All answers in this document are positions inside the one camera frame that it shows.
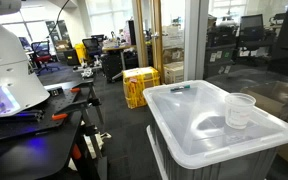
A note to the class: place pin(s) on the clear plastic bin lid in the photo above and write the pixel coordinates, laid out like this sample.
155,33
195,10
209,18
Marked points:
192,122

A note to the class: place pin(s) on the cardboard box by door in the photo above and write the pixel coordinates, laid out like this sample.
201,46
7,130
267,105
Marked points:
173,72

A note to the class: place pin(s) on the black office chair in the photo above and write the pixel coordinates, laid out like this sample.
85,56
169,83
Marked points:
252,35

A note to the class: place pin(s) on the blue mesh office chair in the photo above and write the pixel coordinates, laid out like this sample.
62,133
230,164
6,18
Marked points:
92,47

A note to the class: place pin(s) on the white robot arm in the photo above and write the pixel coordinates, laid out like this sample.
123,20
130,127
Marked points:
20,87

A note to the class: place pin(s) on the red office chair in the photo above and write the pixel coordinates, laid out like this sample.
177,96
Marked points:
42,55

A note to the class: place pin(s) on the yellow crate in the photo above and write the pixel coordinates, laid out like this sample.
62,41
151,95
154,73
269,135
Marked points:
135,81

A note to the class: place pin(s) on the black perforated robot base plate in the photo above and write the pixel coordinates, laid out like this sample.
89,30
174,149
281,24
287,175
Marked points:
38,119

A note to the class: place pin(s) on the orange handled clamp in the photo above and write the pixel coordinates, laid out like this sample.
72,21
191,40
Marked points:
59,117

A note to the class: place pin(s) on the clear plastic cup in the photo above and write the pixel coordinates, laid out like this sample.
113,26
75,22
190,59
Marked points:
238,108

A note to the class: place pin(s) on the black work table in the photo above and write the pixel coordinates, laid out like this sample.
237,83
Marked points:
44,155

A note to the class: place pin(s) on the grey storage bin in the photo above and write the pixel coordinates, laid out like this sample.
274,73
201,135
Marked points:
254,166

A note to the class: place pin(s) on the green marker pen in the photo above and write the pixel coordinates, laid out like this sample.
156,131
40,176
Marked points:
180,88

